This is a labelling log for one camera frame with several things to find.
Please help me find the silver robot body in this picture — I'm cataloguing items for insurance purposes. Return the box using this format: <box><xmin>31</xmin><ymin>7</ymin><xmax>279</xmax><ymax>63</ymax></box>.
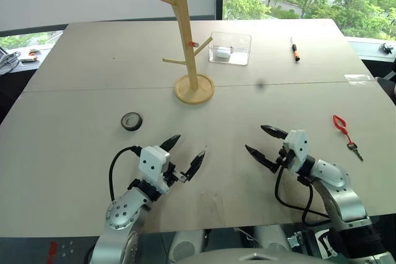
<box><xmin>170</xmin><ymin>224</ymin><xmax>332</xmax><ymax>264</ymax></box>

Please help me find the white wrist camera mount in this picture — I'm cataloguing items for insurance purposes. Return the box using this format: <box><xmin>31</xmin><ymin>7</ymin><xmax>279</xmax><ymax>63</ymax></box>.
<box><xmin>282</xmin><ymin>129</ymin><xmax>311</xmax><ymax>176</ymax></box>
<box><xmin>137</xmin><ymin>145</ymin><xmax>171</xmax><ymax>195</ymax></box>

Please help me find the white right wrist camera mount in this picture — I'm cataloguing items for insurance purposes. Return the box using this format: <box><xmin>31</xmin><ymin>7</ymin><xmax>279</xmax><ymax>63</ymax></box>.
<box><xmin>282</xmin><ymin>129</ymin><xmax>311</xmax><ymax>176</ymax></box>

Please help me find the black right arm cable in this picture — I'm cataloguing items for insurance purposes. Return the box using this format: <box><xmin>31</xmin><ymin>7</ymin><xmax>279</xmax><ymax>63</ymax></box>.
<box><xmin>274</xmin><ymin>164</ymin><xmax>330</xmax><ymax>228</ymax></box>

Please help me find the grey cable bundle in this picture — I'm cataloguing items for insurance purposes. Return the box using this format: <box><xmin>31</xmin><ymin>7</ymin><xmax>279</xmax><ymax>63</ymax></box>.
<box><xmin>0</xmin><ymin>48</ymin><xmax>22</xmax><ymax>75</ymax></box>

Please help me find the black tape roll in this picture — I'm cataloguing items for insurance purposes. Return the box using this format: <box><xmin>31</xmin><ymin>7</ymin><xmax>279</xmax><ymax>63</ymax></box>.
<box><xmin>120</xmin><ymin>112</ymin><xmax>144</xmax><ymax>131</ymax></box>

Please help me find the key with red strap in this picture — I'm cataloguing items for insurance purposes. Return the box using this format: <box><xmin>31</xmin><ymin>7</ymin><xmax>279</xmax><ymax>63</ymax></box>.
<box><xmin>332</xmin><ymin>114</ymin><xmax>364</xmax><ymax>162</ymax></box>

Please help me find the clear tape strip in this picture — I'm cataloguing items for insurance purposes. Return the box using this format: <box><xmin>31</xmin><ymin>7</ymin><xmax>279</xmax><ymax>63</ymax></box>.
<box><xmin>343</xmin><ymin>74</ymin><xmax>372</xmax><ymax>86</ymax></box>

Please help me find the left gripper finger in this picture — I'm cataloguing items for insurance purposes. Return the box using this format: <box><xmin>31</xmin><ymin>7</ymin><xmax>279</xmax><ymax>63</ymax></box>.
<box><xmin>159</xmin><ymin>134</ymin><xmax>182</xmax><ymax>154</ymax></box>
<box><xmin>181</xmin><ymin>145</ymin><xmax>209</xmax><ymax>182</ymax></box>

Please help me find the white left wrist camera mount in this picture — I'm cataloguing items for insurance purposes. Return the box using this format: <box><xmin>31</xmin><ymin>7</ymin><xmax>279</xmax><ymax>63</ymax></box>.
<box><xmin>137</xmin><ymin>145</ymin><xmax>171</xmax><ymax>195</ymax></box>

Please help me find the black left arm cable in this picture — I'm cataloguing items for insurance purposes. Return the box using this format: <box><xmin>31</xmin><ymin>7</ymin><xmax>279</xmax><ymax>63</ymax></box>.
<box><xmin>108</xmin><ymin>145</ymin><xmax>144</xmax><ymax>203</ymax></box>

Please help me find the orange black screwdriver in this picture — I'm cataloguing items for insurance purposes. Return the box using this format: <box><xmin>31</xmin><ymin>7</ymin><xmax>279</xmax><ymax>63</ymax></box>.
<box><xmin>290</xmin><ymin>36</ymin><xmax>301</xmax><ymax>63</ymax></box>

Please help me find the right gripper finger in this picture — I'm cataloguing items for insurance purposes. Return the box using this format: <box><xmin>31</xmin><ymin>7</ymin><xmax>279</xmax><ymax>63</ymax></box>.
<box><xmin>260</xmin><ymin>124</ymin><xmax>289</xmax><ymax>140</ymax></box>
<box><xmin>244</xmin><ymin>143</ymin><xmax>277</xmax><ymax>172</ymax></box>

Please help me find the black chair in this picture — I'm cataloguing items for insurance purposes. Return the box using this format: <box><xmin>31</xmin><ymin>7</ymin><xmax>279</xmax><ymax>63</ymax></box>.
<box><xmin>375</xmin><ymin>59</ymin><xmax>396</xmax><ymax>104</ymax></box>

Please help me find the wooden mug tree stand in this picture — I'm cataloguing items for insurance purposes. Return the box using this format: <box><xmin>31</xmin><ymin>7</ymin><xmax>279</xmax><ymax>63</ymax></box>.
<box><xmin>139</xmin><ymin>0</ymin><xmax>215</xmax><ymax>106</ymax></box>

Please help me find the orange white small tool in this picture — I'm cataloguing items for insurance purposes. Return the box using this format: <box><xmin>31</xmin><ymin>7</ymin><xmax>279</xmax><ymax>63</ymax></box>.
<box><xmin>19</xmin><ymin>48</ymin><xmax>38</xmax><ymax>62</ymax></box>

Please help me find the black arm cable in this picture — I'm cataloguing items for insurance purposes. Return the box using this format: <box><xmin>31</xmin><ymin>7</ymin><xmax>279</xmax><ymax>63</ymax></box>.
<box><xmin>108</xmin><ymin>145</ymin><xmax>144</xmax><ymax>203</ymax></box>
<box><xmin>274</xmin><ymin>164</ymin><xmax>330</xmax><ymax>228</ymax></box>

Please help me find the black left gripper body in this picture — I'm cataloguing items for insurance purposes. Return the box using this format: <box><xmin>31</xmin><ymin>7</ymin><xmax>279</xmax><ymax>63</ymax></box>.
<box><xmin>160</xmin><ymin>153</ymin><xmax>190</xmax><ymax>189</ymax></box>

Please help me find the small white case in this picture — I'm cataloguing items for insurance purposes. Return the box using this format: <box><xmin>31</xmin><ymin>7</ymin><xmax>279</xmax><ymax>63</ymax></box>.
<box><xmin>215</xmin><ymin>46</ymin><xmax>231</xmax><ymax>60</ymax></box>

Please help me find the clear plastic box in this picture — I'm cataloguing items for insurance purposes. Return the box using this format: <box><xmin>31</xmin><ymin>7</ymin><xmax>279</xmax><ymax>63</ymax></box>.
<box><xmin>208</xmin><ymin>31</ymin><xmax>252</xmax><ymax>66</ymax></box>

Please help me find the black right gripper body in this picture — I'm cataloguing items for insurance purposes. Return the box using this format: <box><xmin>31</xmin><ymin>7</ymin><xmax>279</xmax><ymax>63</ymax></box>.
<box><xmin>268</xmin><ymin>139</ymin><xmax>290</xmax><ymax>174</ymax></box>

